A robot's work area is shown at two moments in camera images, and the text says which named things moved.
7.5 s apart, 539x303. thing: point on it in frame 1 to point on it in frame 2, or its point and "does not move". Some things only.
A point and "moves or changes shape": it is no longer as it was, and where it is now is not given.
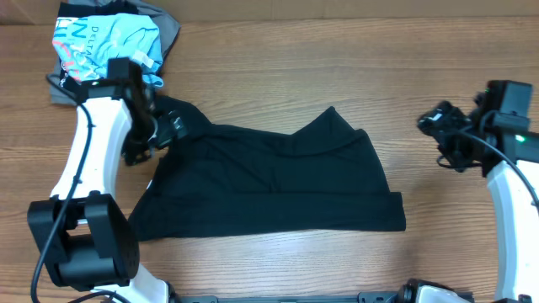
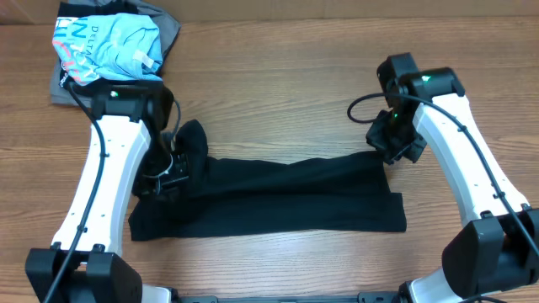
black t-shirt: (214, 180) moves or changes shape
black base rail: (405, 295) does not move
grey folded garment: (168, 28) does not move
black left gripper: (172, 128) to (182, 172)
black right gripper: (434, 123) to (376, 139)
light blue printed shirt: (85, 44) does not move
